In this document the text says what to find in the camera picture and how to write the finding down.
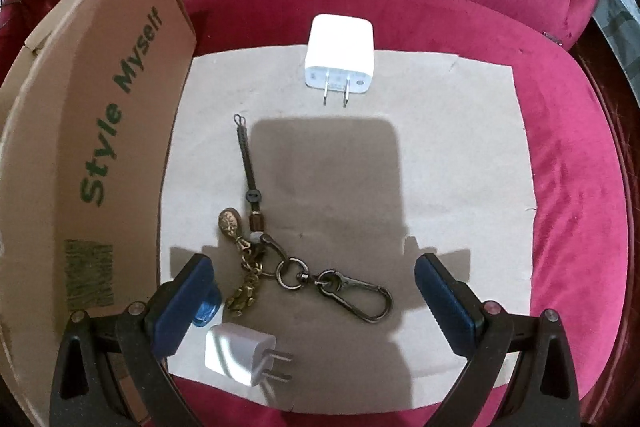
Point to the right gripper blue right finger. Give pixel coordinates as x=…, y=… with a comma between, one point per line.
x=542, y=390

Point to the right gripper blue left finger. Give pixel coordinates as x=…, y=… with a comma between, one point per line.
x=85, y=389

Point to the small white power adapter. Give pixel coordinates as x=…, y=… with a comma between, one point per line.
x=244, y=355

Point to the bronze keychain with carabiner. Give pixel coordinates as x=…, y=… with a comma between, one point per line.
x=263, y=258

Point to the brown cardboard box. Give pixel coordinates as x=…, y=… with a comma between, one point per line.
x=87, y=112

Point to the large white power adapter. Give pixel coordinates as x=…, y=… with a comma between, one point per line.
x=339, y=56

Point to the blue round cap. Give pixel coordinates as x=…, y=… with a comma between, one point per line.
x=208, y=308

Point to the beige paper sheet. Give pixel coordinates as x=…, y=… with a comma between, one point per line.
x=434, y=157

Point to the red velvet tufted armchair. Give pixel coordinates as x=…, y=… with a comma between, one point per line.
x=586, y=174

